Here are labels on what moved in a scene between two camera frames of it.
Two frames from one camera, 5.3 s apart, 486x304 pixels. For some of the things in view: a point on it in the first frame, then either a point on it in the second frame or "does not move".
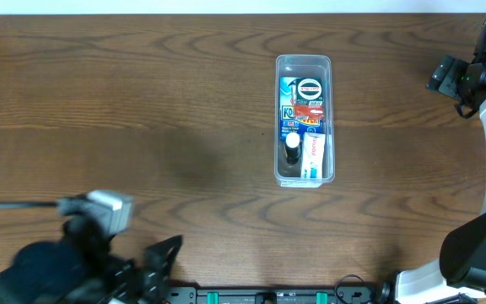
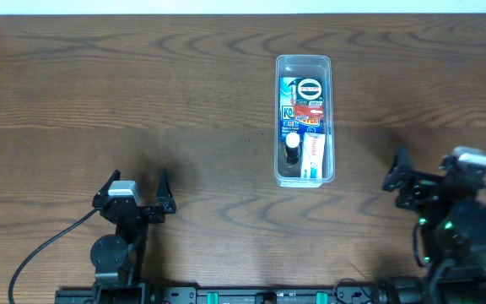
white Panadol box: (313, 155) does not move
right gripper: (451, 77) → (414, 188)
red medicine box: (309, 112) does not move
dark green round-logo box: (309, 92) does not move
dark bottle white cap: (292, 148) does not move
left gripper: (143, 273) → (151, 209)
